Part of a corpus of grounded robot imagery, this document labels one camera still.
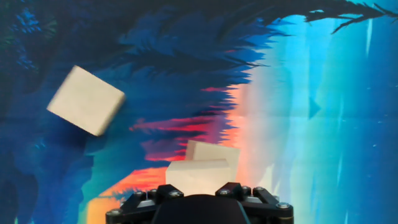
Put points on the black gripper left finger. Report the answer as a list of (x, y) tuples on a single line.
[(136, 205)]

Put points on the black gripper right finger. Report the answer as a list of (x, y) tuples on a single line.
[(264, 203)]

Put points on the light wooden cube block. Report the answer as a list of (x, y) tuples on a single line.
[(199, 177), (217, 152), (85, 99)]

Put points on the forest sunset printed cloth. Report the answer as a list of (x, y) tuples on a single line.
[(295, 109)]

